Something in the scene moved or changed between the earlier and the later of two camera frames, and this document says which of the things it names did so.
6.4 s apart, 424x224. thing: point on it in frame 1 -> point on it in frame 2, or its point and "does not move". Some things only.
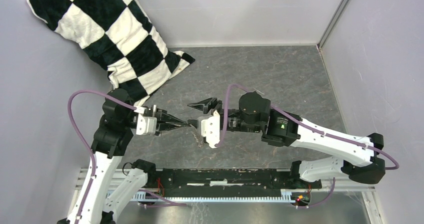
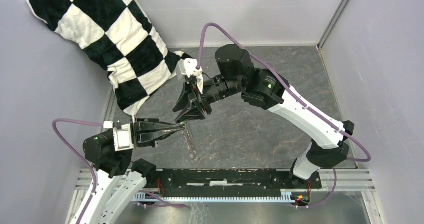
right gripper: [206, 104] -> [194, 111]
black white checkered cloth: [107, 23] does not move
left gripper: [165, 117] -> [144, 138]
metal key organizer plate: [199, 139] -> [188, 137]
